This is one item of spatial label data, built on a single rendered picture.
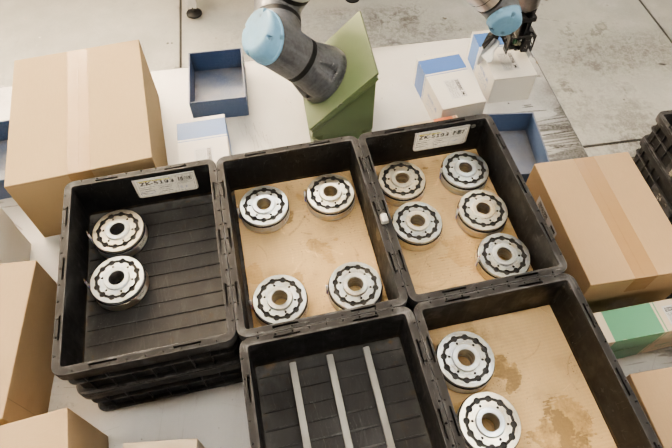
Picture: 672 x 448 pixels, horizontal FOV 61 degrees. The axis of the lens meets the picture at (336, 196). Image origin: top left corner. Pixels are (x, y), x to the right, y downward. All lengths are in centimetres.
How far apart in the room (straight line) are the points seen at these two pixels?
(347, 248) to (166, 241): 37
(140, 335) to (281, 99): 78
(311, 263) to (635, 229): 66
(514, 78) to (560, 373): 81
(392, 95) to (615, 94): 150
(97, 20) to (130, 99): 188
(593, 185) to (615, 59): 182
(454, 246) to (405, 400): 33
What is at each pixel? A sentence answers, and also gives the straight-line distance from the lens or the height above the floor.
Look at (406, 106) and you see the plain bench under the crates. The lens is 160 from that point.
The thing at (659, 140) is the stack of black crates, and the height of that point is 53.
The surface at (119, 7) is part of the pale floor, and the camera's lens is 331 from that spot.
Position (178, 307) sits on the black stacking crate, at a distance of 114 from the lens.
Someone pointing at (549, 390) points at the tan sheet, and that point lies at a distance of 111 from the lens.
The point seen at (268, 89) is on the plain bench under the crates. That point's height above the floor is 70.
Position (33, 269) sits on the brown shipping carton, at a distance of 125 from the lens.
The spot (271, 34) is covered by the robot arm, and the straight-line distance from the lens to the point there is 132.
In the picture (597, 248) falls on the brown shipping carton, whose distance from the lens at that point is 124.
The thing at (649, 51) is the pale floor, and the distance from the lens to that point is 323.
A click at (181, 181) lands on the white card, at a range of 122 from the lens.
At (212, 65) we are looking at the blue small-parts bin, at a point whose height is 72.
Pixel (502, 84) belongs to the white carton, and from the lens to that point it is 161.
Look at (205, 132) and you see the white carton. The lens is 144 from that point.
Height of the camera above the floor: 183
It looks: 55 degrees down
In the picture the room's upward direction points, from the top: straight up
